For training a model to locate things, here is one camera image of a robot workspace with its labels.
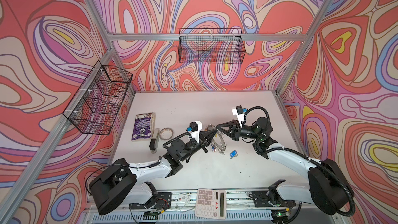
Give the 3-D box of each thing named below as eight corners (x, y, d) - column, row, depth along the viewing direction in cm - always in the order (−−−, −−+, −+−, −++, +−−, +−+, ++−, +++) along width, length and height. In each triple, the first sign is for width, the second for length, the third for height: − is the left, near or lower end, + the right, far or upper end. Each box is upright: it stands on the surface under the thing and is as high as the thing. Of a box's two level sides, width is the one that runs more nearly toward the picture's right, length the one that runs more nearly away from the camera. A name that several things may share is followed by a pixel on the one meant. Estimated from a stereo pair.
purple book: (132, 140, 95) (131, 138, 93) (137, 116, 107) (135, 113, 105) (154, 138, 96) (153, 136, 94) (156, 114, 108) (155, 112, 106)
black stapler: (150, 153, 90) (148, 149, 86) (154, 131, 99) (152, 127, 95) (156, 153, 90) (154, 149, 86) (159, 131, 99) (158, 127, 95)
